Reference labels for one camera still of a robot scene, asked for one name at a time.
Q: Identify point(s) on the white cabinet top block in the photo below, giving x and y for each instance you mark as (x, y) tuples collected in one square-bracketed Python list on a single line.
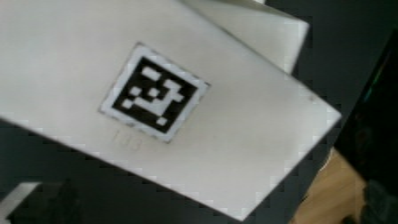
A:
[(146, 80)]

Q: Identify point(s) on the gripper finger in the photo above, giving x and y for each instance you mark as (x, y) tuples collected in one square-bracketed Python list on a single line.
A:
[(41, 203)]

